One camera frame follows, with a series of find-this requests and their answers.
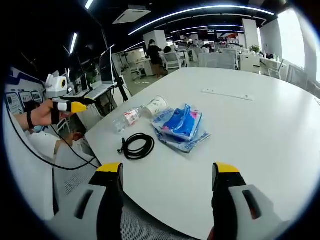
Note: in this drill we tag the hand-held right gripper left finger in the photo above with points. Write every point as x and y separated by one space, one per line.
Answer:
110 190

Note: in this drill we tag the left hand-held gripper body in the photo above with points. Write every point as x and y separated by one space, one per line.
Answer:
55 87

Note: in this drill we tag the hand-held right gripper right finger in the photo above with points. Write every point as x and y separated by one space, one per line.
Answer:
225 195

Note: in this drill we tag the clear plastic bottle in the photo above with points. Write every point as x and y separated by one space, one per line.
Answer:
125 122

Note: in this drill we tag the white printed paper cup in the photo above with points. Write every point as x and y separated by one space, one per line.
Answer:
157 106

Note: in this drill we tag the blue plastic bag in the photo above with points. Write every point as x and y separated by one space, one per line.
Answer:
181 127

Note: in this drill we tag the person's left hand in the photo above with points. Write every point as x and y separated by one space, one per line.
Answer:
43 116

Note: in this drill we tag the open silver laptop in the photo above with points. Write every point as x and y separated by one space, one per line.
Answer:
105 75

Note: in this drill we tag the black tripod stand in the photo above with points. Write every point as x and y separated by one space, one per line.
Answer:
120 83

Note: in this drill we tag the white table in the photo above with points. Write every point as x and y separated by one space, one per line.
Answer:
250 155

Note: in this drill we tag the short ceiling light strip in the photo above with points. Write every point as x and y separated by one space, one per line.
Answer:
73 43

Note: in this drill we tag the ceiling air conditioner unit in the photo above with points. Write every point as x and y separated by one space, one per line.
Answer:
131 13

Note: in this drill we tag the white mesh office chair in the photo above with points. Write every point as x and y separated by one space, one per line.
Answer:
217 61

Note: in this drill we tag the long curved ceiling light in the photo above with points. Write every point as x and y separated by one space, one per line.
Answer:
200 11

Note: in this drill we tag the green potted plant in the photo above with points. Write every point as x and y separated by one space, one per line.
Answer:
255 48

